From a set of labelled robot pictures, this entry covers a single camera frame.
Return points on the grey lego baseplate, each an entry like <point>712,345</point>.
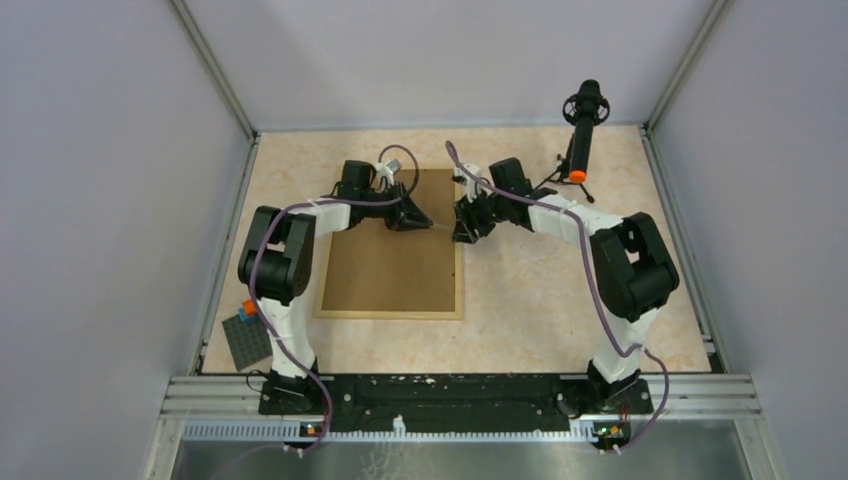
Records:
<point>248,341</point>

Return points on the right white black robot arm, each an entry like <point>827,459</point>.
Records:
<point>629,270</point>

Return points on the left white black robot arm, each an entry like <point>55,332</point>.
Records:
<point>276,260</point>

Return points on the black mini tripod stand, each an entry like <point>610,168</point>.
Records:
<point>560,175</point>

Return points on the wooden picture frame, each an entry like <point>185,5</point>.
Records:
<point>373,273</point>

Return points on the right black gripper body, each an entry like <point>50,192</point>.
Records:
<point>495,205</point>

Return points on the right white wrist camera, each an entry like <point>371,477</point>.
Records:
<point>469,177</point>

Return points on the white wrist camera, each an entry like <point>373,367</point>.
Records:
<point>469,177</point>
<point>385,174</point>

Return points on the aluminium front rail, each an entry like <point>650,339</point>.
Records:
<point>225,407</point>

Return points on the blue lego brick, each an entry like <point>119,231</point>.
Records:
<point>245,317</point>

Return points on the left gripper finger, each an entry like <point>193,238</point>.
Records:
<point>403,196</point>
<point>407,217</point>

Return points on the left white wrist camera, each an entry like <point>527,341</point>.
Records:
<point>385,174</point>

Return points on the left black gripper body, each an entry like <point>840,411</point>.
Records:
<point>382,210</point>

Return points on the orange curved toy block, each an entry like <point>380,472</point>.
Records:
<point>249,306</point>

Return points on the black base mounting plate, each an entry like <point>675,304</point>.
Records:
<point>452,403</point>

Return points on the black microphone orange tip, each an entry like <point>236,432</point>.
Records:
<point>584,110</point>

